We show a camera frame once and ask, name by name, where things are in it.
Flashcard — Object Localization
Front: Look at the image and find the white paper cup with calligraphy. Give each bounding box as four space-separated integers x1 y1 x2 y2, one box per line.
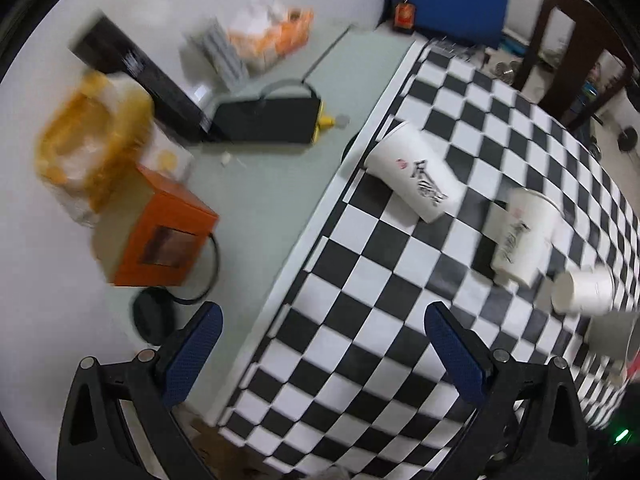
363 122 464 223

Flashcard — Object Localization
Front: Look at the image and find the black white checkered tablecloth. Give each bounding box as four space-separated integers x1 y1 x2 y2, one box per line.
218 44 639 479

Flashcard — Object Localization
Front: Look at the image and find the orange box with window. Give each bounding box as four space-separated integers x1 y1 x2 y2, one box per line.
91 166 218 287

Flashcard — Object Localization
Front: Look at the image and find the yellow plastic snack bag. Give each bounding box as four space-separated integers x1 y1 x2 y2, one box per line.
34 70 154 226

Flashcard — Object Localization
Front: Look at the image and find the dark wooden chair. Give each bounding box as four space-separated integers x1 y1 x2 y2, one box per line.
512 0 634 132

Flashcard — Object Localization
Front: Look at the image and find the long black box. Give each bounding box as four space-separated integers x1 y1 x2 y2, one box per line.
70 14 229 144

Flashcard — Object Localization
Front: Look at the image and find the grey battery pack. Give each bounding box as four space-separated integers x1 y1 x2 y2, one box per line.
186 18 250 91

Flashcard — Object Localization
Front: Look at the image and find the orange white tissue pack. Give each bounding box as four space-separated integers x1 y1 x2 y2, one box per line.
227 1 314 74

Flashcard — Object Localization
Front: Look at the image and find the brown sauce bottle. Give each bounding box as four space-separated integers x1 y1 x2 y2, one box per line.
393 0 416 35

